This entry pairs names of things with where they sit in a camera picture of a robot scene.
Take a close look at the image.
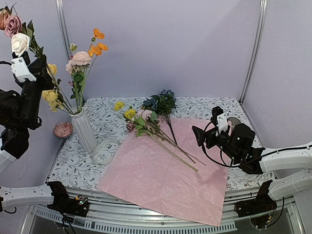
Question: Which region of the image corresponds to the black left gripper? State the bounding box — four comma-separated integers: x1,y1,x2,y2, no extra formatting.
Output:
17,54,57,124

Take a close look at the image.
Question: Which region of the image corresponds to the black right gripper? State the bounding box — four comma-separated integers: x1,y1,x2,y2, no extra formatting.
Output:
193,125,241,162

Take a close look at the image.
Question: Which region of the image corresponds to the mauve and white rose stem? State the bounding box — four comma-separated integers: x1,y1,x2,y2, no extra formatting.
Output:
0,5,73,114

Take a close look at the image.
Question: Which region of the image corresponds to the pink peony flower stem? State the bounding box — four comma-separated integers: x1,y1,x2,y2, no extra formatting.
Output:
65,43,92,114

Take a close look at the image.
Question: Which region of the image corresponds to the pale yellow rose stem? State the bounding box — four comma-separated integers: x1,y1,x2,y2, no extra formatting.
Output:
42,63,71,114

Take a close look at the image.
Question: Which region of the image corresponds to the pink wrapping paper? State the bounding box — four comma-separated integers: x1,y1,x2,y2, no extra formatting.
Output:
97,118,228,226

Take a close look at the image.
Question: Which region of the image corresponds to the blue hydrangea flower stem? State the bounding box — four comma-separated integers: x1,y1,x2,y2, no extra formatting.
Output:
142,89,177,145

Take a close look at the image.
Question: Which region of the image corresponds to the orange poppy flower stem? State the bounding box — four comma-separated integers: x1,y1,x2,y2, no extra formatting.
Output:
80,28,109,108

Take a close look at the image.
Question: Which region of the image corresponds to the artificial flower bouquet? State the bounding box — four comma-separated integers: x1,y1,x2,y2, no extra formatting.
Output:
114,101,204,172

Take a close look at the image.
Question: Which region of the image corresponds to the white ribbed ceramic vase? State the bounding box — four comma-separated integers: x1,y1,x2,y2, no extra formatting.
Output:
70,109,98,152

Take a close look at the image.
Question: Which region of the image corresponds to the cream printed ribbon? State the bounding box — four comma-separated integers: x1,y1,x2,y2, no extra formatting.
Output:
91,139,121,164

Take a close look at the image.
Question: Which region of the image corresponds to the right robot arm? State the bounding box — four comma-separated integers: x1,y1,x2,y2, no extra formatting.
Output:
192,123,312,213

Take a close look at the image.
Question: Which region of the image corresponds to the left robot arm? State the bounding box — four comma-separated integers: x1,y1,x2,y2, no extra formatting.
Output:
0,53,73,213

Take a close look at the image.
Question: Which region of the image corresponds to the red striped bowl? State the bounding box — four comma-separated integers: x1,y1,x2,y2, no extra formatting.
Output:
228,117,242,128

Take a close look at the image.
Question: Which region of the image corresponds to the pink patterned small object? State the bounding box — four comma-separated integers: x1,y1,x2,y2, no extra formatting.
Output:
53,122,73,139

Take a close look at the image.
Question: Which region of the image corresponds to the floral patterned tablecloth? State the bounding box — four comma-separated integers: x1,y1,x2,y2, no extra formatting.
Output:
47,97,275,195

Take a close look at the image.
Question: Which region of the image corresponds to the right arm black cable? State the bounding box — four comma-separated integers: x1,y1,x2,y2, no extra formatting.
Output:
202,120,312,220

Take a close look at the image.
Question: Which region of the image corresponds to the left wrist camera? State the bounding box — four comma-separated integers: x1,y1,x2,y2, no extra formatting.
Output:
11,51,37,83

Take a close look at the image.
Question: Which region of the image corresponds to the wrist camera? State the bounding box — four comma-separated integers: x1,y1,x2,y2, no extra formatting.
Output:
211,106,229,134
11,51,37,83

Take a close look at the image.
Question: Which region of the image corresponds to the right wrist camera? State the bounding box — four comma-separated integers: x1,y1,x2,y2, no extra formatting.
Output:
211,106,229,134

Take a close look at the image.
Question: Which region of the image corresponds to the left aluminium frame post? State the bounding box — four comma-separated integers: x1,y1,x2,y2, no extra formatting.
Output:
55,0,71,60

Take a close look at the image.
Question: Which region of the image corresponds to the aluminium frame post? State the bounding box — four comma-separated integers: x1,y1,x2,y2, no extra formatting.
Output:
239,0,268,105
55,0,71,60

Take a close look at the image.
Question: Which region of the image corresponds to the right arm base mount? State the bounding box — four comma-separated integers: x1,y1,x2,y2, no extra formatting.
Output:
234,180,277,217

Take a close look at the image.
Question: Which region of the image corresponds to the aluminium front rail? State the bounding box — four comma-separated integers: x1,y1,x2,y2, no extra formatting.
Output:
21,188,305,234

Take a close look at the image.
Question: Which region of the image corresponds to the right aluminium frame post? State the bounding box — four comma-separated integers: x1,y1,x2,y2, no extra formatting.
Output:
239,0,268,105

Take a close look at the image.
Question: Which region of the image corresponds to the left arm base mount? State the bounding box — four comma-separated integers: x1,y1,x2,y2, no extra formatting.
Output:
47,181,90,217

